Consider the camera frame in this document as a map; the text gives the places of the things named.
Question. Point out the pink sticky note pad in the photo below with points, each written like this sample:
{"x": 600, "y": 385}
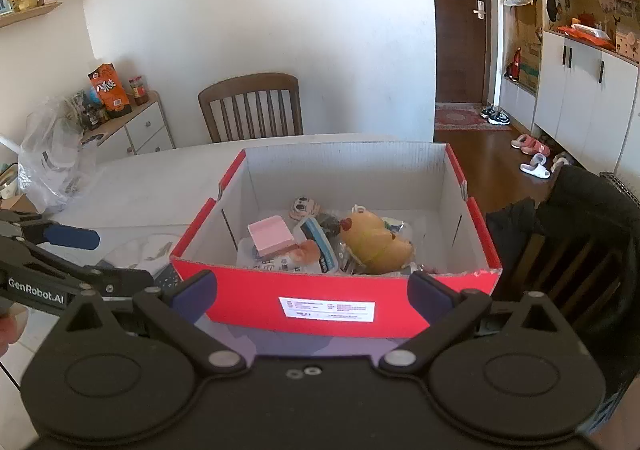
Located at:
{"x": 272, "y": 235}

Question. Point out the white slipper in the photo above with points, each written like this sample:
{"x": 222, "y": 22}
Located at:
{"x": 535, "y": 168}

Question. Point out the wooden toy house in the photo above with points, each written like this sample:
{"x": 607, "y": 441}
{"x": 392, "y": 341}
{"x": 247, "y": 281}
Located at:
{"x": 627, "y": 38}

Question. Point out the green and white carton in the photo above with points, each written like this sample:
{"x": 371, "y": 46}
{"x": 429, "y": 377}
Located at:
{"x": 531, "y": 65}

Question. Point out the small brown cardboard box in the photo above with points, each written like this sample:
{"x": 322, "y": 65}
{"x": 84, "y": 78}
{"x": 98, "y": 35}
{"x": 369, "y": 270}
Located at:
{"x": 17, "y": 204}

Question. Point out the brown wooden chair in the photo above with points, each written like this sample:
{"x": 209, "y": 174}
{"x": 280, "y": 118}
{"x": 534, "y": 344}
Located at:
{"x": 250, "y": 88}

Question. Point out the wooden wall shelf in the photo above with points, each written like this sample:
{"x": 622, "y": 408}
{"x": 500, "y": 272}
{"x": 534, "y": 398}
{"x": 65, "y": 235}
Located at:
{"x": 30, "y": 14}

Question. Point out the white desktop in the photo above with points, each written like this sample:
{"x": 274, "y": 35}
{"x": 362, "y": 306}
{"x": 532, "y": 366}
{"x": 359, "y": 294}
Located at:
{"x": 150, "y": 190}

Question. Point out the pink slipper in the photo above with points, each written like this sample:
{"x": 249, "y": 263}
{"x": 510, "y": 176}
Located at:
{"x": 520, "y": 140}
{"x": 535, "y": 146}

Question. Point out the small white drawer cabinet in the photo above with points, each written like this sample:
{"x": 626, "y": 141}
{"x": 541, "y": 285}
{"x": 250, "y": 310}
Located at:
{"x": 140, "y": 130}

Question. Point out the yellow plush toy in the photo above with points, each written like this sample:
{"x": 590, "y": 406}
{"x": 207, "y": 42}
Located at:
{"x": 377, "y": 242}

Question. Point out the patterned door rug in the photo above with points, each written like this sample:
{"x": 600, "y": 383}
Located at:
{"x": 465, "y": 118}

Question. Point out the black hanging figure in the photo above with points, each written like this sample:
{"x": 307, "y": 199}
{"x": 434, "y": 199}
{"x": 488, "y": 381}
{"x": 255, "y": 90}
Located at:
{"x": 551, "y": 5}

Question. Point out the red sauce jars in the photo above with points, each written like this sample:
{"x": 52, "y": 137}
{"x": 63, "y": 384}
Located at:
{"x": 138, "y": 90}

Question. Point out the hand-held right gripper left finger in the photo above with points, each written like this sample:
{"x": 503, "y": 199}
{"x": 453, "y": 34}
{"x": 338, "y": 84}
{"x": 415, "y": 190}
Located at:
{"x": 192, "y": 292}

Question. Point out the white shoe cabinet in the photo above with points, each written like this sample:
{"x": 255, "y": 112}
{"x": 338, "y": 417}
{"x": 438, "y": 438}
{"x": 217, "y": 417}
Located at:
{"x": 585, "y": 100}

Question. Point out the dark wooden chair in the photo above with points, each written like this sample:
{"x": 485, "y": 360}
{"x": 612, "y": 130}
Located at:
{"x": 565, "y": 270}

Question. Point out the clear plastic bag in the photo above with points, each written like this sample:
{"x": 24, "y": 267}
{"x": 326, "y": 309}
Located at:
{"x": 55, "y": 160}

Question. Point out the brown door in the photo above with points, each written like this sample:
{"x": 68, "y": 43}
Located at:
{"x": 460, "y": 45}

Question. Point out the black sneaker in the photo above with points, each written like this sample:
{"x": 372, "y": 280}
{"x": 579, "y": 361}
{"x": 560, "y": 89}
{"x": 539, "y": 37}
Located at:
{"x": 488, "y": 111}
{"x": 500, "y": 118}

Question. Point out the red bottle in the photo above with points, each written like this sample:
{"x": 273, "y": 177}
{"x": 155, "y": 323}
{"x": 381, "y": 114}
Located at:
{"x": 514, "y": 65}

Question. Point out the silver snack pouch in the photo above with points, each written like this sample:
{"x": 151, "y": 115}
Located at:
{"x": 320, "y": 242}

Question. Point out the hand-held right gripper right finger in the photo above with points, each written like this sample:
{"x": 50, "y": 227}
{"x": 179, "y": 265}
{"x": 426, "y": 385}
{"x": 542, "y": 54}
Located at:
{"x": 431, "y": 292}

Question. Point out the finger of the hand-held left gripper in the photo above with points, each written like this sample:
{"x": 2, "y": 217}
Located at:
{"x": 120, "y": 279}
{"x": 72, "y": 237}

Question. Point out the silver door lock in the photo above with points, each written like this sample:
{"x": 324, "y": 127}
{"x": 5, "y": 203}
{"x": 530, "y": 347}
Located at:
{"x": 480, "y": 6}

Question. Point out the red cardboard box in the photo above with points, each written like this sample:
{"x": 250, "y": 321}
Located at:
{"x": 250, "y": 295}

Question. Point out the orange snack bag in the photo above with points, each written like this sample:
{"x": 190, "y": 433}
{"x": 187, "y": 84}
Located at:
{"x": 111, "y": 90}

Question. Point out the person's left hand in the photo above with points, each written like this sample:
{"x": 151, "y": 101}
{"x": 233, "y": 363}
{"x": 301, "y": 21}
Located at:
{"x": 9, "y": 332}

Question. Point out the orange flat packet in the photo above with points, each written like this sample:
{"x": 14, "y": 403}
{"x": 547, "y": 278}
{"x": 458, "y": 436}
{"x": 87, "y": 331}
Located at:
{"x": 585, "y": 33}

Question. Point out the grey fluffy slipper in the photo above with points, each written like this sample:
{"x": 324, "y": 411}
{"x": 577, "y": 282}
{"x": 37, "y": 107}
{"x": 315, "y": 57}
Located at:
{"x": 560, "y": 159}

